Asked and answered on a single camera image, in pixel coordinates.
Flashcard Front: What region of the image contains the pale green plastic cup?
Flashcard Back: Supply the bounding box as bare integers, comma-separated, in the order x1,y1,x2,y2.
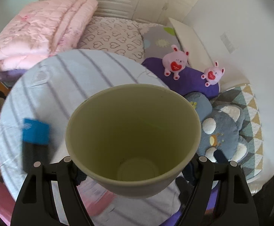
65,84,201,198

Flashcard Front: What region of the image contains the pink floor mat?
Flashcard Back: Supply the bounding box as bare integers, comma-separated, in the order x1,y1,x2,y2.
0,182,15,225

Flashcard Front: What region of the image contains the black blue CoolTowel can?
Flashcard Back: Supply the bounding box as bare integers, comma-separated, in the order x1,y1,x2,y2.
22,118,50,173

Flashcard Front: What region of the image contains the triangle pattern quilt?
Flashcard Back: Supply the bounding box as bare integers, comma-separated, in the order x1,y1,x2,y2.
210,84,263,182

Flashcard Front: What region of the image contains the striped white table cloth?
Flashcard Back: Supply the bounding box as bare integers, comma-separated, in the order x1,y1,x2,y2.
0,50,181,225

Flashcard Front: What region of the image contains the purple pillow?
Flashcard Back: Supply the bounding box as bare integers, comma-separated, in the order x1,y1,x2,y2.
142,57,219,99

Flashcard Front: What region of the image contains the pink plush bunny right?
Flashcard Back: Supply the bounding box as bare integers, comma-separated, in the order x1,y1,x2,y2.
201,62,225,87

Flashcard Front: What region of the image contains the pink plush bunny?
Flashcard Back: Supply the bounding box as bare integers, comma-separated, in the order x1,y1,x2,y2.
201,62,225,87
162,44,190,80

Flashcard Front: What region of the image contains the pink plush bunny left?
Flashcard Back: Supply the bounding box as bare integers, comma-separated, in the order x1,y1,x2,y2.
162,44,190,80

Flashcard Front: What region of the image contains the white pillow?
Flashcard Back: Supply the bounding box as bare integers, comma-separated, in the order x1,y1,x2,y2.
168,17,250,91

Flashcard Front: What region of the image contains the folded pink quilt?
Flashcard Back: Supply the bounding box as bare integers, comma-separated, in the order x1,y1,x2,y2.
0,0,98,72

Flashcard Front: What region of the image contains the grey flower pattern pillow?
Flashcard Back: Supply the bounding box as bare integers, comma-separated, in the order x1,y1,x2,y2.
140,26,181,59

